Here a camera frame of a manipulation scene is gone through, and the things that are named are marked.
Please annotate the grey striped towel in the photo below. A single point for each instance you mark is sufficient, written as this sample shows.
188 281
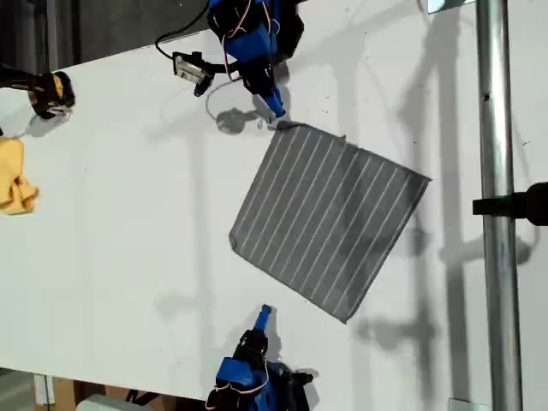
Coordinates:
325 222

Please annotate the black yellow power tool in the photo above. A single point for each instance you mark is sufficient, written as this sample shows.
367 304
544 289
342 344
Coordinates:
47 92

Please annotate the yellow cloth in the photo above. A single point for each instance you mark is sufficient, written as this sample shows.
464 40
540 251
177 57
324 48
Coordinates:
13 171

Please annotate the black clamp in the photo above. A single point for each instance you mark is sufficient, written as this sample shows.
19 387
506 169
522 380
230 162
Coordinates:
526 205

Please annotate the short black camera stalk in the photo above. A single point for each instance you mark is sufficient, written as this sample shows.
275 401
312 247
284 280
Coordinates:
222 67

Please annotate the black camera box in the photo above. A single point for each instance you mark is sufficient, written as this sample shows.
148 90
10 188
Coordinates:
188 68
297 389

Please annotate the steel post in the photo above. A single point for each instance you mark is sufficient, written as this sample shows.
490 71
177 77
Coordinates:
496 128

